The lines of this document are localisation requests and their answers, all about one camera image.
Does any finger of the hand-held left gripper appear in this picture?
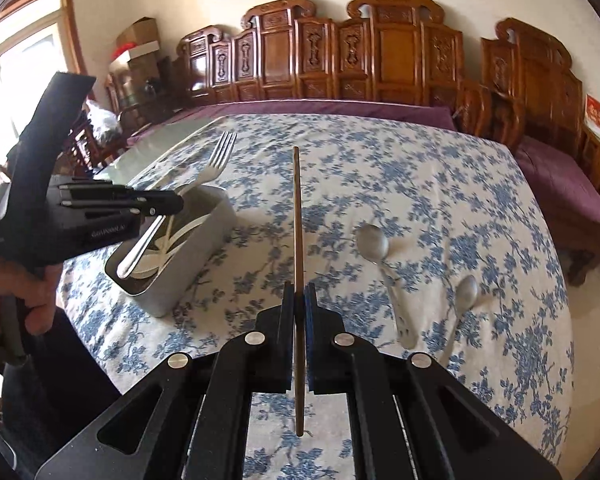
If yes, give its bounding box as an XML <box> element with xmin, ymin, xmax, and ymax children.
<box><xmin>50</xmin><ymin>182</ymin><xmax>185</xmax><ymax>223</ymax></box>
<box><xmin>9</xmin><ymin>72</ymin><xmax>97</xmax><ymax>182</ymax></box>

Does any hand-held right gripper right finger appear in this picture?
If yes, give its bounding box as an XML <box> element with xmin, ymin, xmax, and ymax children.
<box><xmin>304</xmin><ymin>282</ymin><xmax>563</xmax><ymax>480</ymax></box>

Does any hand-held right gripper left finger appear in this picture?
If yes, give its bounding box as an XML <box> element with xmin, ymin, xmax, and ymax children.
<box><xmin>35</xmin><ymin>282</ymin><xmax>298</xmax><ymax>480</ymax></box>

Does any white ceramic spoon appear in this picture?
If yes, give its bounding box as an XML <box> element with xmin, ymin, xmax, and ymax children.
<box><xmin>130</xmin><ymin>210</ymin><xmax>221</xmax><ymax>281</ymax></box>

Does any metal fork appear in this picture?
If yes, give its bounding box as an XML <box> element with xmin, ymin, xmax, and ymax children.
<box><xmin>116</xmin><ymin>131</ymin><xmax>238</xmax><ymax>281</ymax></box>

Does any rectangular metal tin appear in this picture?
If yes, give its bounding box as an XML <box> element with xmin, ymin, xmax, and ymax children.
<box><xmin>104</xmin><ymin>184</ymin><xmax>236</xmax><ymax>318</ymax></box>

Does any wide-handled metal spoon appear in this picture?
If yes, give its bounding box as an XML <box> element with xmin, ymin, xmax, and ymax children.
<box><xmin>355</xmin><ymin>222</ymin><xmax>418</xmax><ymax>351</ymax></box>

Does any brown wooden chopstick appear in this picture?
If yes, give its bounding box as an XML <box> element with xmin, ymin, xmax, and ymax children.
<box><xmin>292</xmin><ymin>146</ymin><xmax>306</xmax><ymax>437</ymax></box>

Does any person's left hand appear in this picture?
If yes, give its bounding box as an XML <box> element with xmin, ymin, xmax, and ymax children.
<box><xmin>0</xmin><ymin>257</ymin><xmax>63</xmax><ymax>356</ymax></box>

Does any white plastic bag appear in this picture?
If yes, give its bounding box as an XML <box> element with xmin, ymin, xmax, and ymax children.
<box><xmin>87</xmin><ymin>100</ymin><xmax>121</xmax><ymax>136</ymax></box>

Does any wooden dining chair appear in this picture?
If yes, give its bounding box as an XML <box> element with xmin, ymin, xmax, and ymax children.
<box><xmin>67</xmin><ymin>120</ymin><xmax>111</xmax><ymax>171</ymax></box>

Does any white flat box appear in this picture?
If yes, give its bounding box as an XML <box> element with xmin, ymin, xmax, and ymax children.
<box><xmin>109</xmin><ymin>47</ymin><xmax>158</xmax><ymax>68</ymax></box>

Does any brown cardboard box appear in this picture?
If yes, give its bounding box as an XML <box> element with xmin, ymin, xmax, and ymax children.
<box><xmin>116</xmin><ymin>17</ymin><xmax>158</xmax><ymax>53</ymax></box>

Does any person's dark clothing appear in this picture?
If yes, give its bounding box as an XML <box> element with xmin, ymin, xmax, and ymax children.
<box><xmin>0</xmin><ymin>305</ymin><xmax>123</xmax><ymax>480</ymax></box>

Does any blue floral tablecloth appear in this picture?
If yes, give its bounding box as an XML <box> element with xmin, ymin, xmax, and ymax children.
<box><xmin>60</xmin><ymin>112</ymin><xmax>576</xmax><ymax>480</ymax></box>

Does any long purple sofa cushion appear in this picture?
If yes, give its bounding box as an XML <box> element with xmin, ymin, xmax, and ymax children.
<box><xmin>127</xmin><ymin>99</ymin><xmax>456</xmax><ymax>141</ymax></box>

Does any carved wooden sofa bench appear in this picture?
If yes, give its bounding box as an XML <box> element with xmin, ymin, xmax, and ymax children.
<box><xmin>120</xmin><ymin>0</ymin><xmax>496</xmax><ymax>136</ymax></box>

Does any purple armchair seat cushion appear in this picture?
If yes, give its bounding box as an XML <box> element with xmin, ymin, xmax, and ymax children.
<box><xmin>515</xmin><ymin>135</ymin><xmax>600</xmax><ymax>236</ymax></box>

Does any carved wooden armchair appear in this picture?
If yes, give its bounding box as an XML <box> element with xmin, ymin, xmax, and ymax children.
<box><xmin>480</xmin><ymin>17</ymin><xmax>600</xmax><ymax>286</ymax></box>

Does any wooden door frame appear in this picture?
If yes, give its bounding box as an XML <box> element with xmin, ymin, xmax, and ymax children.
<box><xmin>0</xmin><ymin>0</ymin><xmax>88</xmax><ymax>171</ymax></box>

